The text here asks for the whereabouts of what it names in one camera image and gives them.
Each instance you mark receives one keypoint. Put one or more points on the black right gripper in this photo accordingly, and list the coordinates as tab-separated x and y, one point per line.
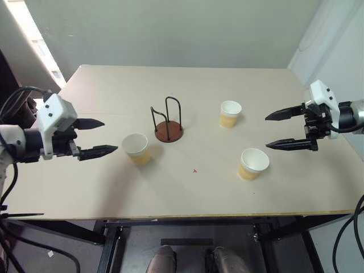
317	125

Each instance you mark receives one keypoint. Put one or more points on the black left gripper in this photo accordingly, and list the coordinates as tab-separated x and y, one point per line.
63	142

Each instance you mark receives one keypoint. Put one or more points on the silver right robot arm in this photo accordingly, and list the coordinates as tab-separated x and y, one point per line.
354	115

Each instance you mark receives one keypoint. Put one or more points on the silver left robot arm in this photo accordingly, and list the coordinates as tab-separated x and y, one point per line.
17	142

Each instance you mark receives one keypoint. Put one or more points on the yellow paper cup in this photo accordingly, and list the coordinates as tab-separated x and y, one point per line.
247	174
140	157
228	120

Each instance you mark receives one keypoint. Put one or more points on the black zip tie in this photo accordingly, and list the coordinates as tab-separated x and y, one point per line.
22	215

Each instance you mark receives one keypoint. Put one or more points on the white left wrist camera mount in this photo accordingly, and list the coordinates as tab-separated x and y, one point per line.
57	109

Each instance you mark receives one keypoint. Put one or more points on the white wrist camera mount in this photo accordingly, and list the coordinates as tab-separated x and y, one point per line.
321	92
57	109

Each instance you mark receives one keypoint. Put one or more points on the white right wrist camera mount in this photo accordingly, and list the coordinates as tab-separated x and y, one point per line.
321	92

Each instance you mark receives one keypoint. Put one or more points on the black metal table frame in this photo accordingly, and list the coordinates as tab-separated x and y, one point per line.
109	247

